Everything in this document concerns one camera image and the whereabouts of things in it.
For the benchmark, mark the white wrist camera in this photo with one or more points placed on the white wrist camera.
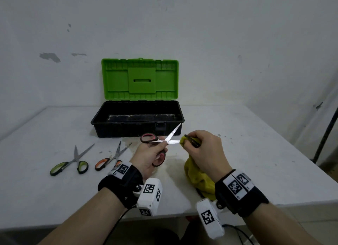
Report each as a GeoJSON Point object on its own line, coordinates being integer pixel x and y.
{"type": "Point", "coordinates": [149, 202]}
{"type": "Point", "coordinates": [211, 226]}

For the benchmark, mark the yellow cloth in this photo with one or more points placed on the yellow cloth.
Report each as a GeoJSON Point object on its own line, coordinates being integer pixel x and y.
{"type": "Point", "coordinates": [200, 181]}

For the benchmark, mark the person's left forearm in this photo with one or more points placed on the person's left forearm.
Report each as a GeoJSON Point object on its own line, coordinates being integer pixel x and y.
{"type": "Point", "coordinates": [84, 221]}

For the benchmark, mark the black metal pole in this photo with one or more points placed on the black metal pole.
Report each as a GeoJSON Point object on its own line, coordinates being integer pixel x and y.
{"type": "Point", "coordinates": [326, 138]}

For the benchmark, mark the green lid black toolbox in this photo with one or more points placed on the green lid black toolbox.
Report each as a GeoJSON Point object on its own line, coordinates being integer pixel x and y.
{"type": "Point", "coordinates": [140, 79]}

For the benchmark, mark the person's right forearm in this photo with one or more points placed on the person's right forearm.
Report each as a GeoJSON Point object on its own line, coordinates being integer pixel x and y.
{"type": "Point", "coordinates": [277, 229]}

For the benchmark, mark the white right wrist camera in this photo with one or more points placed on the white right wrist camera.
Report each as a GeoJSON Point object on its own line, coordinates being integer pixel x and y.
{"type": "Point", "coordinates": [211, 226]}

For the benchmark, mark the person's right hand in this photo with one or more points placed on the person's right hand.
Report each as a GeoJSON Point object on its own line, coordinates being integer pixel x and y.
{"type": "Point", "coordinates": [208, 155]}

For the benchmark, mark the person's left hand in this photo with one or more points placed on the person's left hand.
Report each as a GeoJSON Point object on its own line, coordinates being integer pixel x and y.
{"type": "Point", "coordinates": [146, 157]}

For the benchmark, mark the person's legs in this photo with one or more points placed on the person's legs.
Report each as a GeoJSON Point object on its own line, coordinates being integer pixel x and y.
{"type": "Point", "coordinates": [195, 234]}

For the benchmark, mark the black right wristband with markers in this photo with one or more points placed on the black right wristband with markers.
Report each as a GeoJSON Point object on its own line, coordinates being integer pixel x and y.
{"type": "Point", "coordinates": [248, 202]}

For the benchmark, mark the black left wristband with markers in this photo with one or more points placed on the black left wristband with markers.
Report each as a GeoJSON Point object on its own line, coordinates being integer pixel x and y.
{"type": "Point", "coordinates": [124, 189]}

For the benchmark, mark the black wristband with markers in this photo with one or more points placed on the black wristband with markers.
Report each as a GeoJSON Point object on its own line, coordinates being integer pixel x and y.
{"type": "Point", "coordinates": [124, 189]}
{"type": "Point", "coordinates": [248, 202]}

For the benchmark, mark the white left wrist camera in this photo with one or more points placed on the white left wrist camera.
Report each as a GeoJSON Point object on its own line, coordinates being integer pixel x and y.
{"type": "Point", "coordinates": [149, 202]}

